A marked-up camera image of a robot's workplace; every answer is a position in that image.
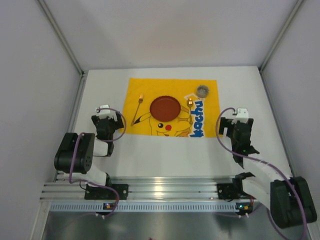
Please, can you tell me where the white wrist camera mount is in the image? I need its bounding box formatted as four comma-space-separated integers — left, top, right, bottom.
95, 104, 118, 121
231, 108, 249, 125

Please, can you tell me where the yellow Pikachu placemat cloth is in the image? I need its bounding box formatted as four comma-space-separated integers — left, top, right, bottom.
122, 78, 220, 138

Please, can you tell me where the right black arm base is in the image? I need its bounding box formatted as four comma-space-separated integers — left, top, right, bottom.
216, 183, 251, 202

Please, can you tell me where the aluminium mounting rail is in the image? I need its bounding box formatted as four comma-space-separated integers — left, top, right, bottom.
39, 176, 313, 201

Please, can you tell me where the red plate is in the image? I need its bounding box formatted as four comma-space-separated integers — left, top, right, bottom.
149, 95, 181, 122

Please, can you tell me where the right aluminium frame post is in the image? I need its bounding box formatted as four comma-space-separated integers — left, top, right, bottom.
258, 0, 307, 75

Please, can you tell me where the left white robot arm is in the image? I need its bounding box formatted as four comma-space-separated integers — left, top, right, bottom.
54, 112, 124, 187

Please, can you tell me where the perforated cable tray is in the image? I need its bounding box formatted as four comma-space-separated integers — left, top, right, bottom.
50, 201, 253, 213

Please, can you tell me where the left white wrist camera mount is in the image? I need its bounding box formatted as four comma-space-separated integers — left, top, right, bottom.
95, 104, 118, 121

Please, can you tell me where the gold spoon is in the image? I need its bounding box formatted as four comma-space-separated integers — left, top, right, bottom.
187, 97, 194, 125

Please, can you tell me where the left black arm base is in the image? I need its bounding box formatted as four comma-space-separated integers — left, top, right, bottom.
84, 184, 129, 200

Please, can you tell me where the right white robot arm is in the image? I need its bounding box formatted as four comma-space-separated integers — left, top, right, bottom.
215, 115, 318, 229

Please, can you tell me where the copper fork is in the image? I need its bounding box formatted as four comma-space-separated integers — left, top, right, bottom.
130, 93, 144, 126

